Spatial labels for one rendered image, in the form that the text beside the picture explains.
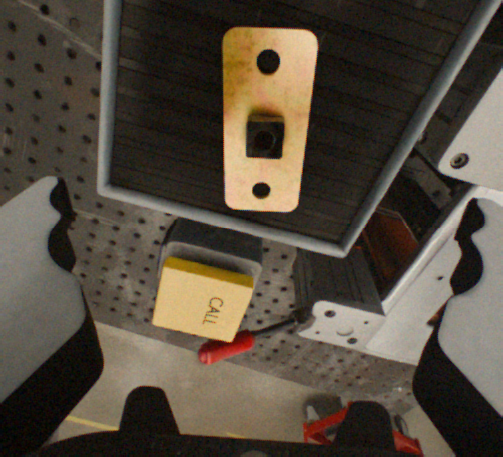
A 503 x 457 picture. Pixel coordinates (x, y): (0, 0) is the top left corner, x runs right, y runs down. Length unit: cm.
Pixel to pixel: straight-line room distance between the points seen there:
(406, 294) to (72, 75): 66
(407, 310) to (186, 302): 35
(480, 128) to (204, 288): 20
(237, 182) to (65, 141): 63
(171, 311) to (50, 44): 57
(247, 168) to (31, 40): 61
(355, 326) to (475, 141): 25
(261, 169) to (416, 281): 35
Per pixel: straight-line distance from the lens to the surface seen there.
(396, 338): 55
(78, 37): 69
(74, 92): 72
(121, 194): 18
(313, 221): 18
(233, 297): 22
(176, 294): 23
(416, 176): 74
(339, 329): 42
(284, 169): 16
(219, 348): 33
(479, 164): 25
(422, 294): 49
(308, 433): 279
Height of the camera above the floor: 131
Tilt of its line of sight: 58 degrees down
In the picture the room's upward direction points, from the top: 175 degrees counter-clockwise
